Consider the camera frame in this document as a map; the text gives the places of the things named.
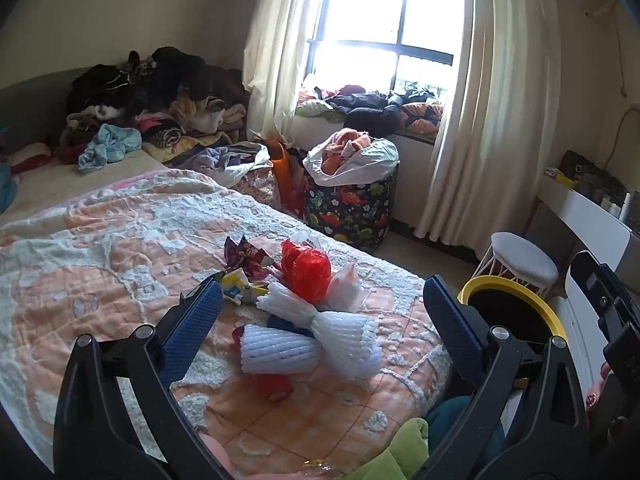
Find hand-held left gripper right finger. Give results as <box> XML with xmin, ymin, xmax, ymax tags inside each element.
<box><xmin>410</xmin><ymin>274</ymin><xmax>591</xmax><ymax>480</ymax></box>

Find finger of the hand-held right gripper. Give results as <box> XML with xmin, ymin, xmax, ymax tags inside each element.
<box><xmin>570</xmin><ymin>250</ymin><xmax>640</xmax><ymax>331</ymax></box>

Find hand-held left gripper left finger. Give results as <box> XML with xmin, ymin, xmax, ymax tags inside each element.
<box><xmin>52</xmin><ymin>279</ymin><xmax>236</xmax><ymax>480</ymax></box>

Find yellow rimmed waste bin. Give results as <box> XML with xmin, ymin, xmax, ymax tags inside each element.
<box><xmin>457</xmin><ymin>275</ymin><xmax>571</xmax><ymax>361</ymax></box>

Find yellow white snack wrapper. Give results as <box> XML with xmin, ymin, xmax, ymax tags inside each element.
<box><xmin>215</xmin><ymin>267</ymin><xmax>273</xmax><ymax>307</ymax></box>

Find white foam fruit net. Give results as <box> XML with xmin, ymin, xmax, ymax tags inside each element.
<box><xmin>256</xmin><ymin>281</ymin><xmax>333</xmax><ymax>322</ymax></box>
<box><xmin>240</xmin><ymin>324</ymin><xmax>326</xmax><ymax>376</ymax></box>
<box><xmin>307</xmin><ymin>310</ymin><xmax>385</xmax><ymax>378</ymax></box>

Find purple snack wrapper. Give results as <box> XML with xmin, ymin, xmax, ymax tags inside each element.
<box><xmin>222</xmin><ymin>236</ymin><xmax>275</xmax><ymax>273</ymax></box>

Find dark blue wrapper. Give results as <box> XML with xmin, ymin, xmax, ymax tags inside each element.
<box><xmin>266</xmin><ymin>313</ymin><xmax>316</xmax><ymax>337</ymax></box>

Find red wrapper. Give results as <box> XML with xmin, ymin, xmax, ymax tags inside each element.
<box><xmin>252</xmin><ymin>372</ymin><xmax>295</xmax><ymax>403</ymax></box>

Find clear plastic bag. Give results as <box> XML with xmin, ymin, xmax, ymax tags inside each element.
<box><xmin>327</xmin><ymin>261</ymin><xmax>375</xmax><ymax>313</ymax></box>

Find red plastic bag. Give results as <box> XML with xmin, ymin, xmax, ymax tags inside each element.
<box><xmin>280</xmin><ymin>239</ymin><xmax>332</xmax><ymax>306</ymax></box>

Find person's right hand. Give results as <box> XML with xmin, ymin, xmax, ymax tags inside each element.
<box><xmin>585</xmin><ymin>362</ymin><xmax>613</xmax><ymax>411</ymax></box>

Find person's left hand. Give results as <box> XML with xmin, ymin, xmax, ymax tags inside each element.
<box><xmin>200</xmin><ymin>434</ymin><xmax>347</xmax><ymax>480</ymax></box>

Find white dressing table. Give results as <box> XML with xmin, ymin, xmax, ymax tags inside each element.
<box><xmin>525</xmin><ymin>174</ymin><xmax>640</xmax><ymax>401</ymax></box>

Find white round stool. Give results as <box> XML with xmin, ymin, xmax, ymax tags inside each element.
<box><xmin>472</xmin><ymin>232</ymin><xmax>560</xmax><ymax>306</ymax></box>

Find teal fleece garment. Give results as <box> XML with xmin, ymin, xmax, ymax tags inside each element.
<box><xmin>425</xmin><ymin>395</ymin><xmax>506</xmax><ymax>480</ymax></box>

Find dark handbag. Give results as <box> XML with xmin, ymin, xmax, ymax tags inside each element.
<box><xmin>559</xmin><ymin>150</ymin><xmax>628</xmax><ymax>196</ymax></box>

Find orange white textured blanket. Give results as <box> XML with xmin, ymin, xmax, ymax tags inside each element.
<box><xmin>0</xmin><ymin>167</ymin><xmax>453</xmax><ymax>480</ymax></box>

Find green plush cloth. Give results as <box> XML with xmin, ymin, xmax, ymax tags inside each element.
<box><xmin>345</xmin><ymin>417</ymin><xmax>431</xmax><ymax>480</ymax></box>

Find dinosaur print laundry basket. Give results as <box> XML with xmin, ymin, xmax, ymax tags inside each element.
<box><xmin>302</xmin><ymin>160</ymin><xmax>398</xmax><ymax>251</ymax></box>

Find pink floral cushion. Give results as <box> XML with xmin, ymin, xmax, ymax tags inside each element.
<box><xmin>240</xmin><ymin>165</ymin><xmax>281</xmax><ymax>208</ymax></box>

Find purple cloth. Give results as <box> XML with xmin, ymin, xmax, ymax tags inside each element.
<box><xmin>175</xmin><ymin>147</ymin><xmax>251</xmax><ymax>176</ymax></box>

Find small white plastic bag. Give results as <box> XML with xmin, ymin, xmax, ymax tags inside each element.
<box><xmin>210</xmin><ymin>142</ymin><xmax>271</xmax><ymax>188</ymax></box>

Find orange bag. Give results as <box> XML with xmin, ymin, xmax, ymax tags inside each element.
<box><xmin>265</xmin><ymin>139</ymin><xmax>306</xmax><ymax>216</ymax></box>

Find large white plastic bag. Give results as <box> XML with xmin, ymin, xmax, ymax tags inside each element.
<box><xmin>302</xmin><ymin>130</ymin><xmax>401</xmax><ymax>186</ymax></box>

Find patterned fleece blanket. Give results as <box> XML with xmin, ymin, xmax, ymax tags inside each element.
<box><xmin>135</xmin><ymin>115</ymin><xmax>201</xmax><ymax>153</ymax></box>

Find cream curtain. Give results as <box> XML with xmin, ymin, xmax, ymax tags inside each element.
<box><xmin>243</xmin><ymin>0</ymin><xmax>333</xmax><ymax>148</ymax></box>
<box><xmin>415</xmin><ymin>0</ymin><xmax>561</xmax><ymax>248</ymax></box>

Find beige bed sheet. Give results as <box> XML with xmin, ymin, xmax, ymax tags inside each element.
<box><xmin>0</xmin><ymin>152</ymin><xmax>166</xmax><ymax>221</ymax></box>

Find light blue garment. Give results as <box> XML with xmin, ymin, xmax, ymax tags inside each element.
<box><xmin>77</xmin><ymin>124</ymin><xmax>143</xmax><ymax>173</ymax></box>

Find orange clothes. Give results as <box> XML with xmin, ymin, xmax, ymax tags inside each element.
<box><xmin>320</xmin><ymin>130</ymin><xmax>373</xmax><ymax>173</ymax></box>

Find cream folded blanket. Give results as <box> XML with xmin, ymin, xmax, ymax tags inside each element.
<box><xmin>170</xmin><ymin>97</ymin><xmax>248</xmax><ymax>146</ymax></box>

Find orange black patterned cloth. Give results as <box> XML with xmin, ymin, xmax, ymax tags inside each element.
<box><xmin>400</xmin><ymin>102</ymin><xmax>445</xmax><ymax>133</ymax></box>

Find dark padded jacket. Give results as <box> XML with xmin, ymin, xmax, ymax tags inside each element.
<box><xmin>330</xmin><ymin>91</ymin><xmax>403</xmax><ymax>133</ymax></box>

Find white green bedding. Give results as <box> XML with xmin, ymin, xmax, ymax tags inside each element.
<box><xmin>295</xmin><ymin>90</ymin><xmax>341</xmax><ymax>118</ymax></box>

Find pile of dark clothes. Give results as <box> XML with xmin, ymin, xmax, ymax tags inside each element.
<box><xmin>65</xmin><ymin>46</ymin><xmax>251</xmax><ymax>116</ymax></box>

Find grey headboard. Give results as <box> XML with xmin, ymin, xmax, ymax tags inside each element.
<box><xmin>0</xmin><ymin>67</ymin><xmax>96</xmax><ymax>156</ymax></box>

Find window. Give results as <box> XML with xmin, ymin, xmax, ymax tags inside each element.
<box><xmin>305</xmin><ymin>0</ymin><xmax>466</xmax><ymax>96</ymax></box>

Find curved frame mirror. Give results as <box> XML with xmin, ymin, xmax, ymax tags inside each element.
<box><xmin>606</xmin><ymin>107</ymin><xmax>640</xmax><ymax>196</ymax></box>

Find wall cable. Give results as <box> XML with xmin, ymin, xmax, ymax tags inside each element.
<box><xmin>585</xmin><ymin>0</ymin><xmax>631</xmax><ymax>97</ymax></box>

